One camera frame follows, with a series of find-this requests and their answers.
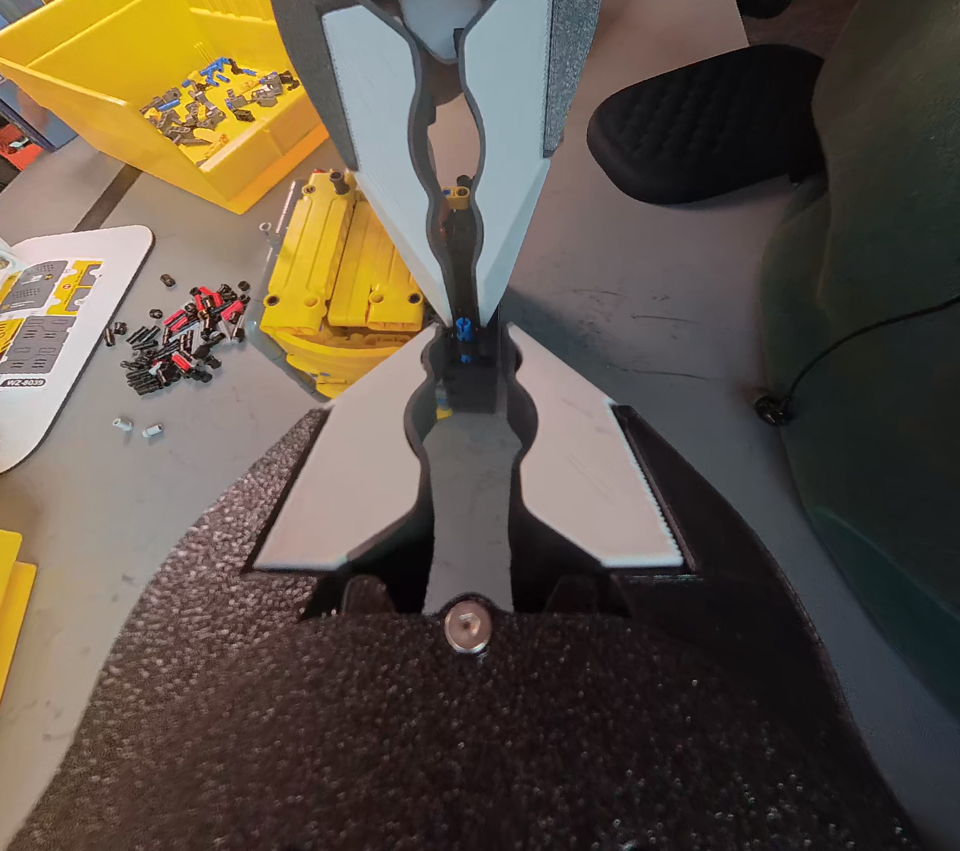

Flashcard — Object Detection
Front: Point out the pile of small lego pins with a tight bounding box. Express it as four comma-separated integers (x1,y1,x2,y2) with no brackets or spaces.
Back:
105,279,254,397

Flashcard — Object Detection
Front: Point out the black clip microphone cable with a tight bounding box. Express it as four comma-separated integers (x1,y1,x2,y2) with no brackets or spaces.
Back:
752,299,960,427

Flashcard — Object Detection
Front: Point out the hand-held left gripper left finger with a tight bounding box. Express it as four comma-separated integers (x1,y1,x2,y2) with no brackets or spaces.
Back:
252,324,440,573

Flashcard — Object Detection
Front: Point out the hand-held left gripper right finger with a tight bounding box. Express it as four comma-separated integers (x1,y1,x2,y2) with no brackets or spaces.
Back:
507,322,687,569

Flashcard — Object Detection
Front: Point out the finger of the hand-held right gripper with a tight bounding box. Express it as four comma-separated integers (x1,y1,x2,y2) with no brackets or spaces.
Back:
321,0,457,329
456,0,556,329

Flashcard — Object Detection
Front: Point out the lego sticker sheet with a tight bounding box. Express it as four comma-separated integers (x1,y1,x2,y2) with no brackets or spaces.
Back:
0,258,105,392

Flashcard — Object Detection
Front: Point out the yellow plastic bin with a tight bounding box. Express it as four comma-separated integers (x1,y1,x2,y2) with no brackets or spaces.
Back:
0,528,39,704

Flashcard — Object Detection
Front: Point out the yellow divided parts bin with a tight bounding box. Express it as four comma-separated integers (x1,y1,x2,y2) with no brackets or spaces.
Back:
0,0,329,216

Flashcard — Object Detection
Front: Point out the white book stand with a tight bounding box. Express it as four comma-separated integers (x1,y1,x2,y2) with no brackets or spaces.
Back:
0,224,156,476

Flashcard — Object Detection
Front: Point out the yellow lego vehicle model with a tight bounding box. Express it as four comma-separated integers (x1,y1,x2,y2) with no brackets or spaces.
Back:
258,167,502,419

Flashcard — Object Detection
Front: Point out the pile of mixed lego parts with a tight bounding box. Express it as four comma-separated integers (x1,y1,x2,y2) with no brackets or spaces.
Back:
140,56,303,152

